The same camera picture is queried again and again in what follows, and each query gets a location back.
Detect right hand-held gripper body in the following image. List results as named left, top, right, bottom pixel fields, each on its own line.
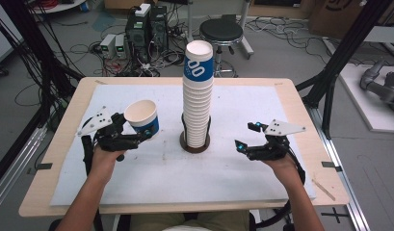
left=247, top=118, right=307, bottom=162

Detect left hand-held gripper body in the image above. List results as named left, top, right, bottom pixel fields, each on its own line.
left=76, top=106, right=142, bottom=153

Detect white paper cup blue band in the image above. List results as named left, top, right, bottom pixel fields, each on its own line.
left=123, top=99, right=160, bottom=139

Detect wooden base wire cup holder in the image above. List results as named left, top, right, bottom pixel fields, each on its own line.
left=179, top=114, right=212, bottom=154

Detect stack of white paper cups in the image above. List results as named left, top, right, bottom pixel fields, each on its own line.
left=182, top=39, right=215, bottom=149

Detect person's right hand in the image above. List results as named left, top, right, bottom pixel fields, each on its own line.
left=262, top=153, right=299, bottom=183

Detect person's left hand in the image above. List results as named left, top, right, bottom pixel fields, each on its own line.
left=90, top=145, right=122, bottom=177

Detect white foam mat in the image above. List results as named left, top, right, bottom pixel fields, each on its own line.
left=49, top=84, right=317, bottom=207

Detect grey power supply unit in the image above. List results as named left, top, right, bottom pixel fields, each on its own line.
left=115, top=33, right=128, bottom=59
left=99, top=33, right=117, bottom=59

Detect person's legs olive trousers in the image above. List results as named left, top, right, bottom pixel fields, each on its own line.
left=130, top=210, right=250, bottom=231

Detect white desk leg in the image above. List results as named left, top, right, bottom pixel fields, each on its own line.
left=236, top=0, right=255, bottom=61

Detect black computer tower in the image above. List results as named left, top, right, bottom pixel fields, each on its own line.
left=125, top=13, right=152, bottom=64
left=149, top=6, right=170, bottom=52

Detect white base board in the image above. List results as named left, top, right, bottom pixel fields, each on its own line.
left=338, top=62, right=394, bottom=134

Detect black round stool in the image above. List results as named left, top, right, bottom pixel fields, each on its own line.
left=198, top=18, right=246, bottom=78

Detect small white box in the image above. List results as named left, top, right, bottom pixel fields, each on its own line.
left=134, top=3, right=152, bottom=17

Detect brown cardboard box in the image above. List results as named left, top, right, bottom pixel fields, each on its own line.
left=308, top=0, right=372, bottom=39

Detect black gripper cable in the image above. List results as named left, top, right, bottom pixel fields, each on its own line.
left=253, top=148, right=307, bottom=230
left=81, top=116, right=97, bottom=177

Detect tangle of black cables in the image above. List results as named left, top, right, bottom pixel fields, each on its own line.
left=130, top=47, right=186, bottom=78

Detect aluminium floor rail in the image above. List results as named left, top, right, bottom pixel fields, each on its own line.
left=0, top=124, right=48, bottom=213
left=304, top=105, right=372, bottom=231

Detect black frame with cable bundles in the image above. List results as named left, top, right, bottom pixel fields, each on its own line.
left=0, top=0, right=85, bottom=191

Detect black metal frame post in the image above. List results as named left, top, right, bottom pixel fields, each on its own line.
left=295, top=0, right=394, bottom=140

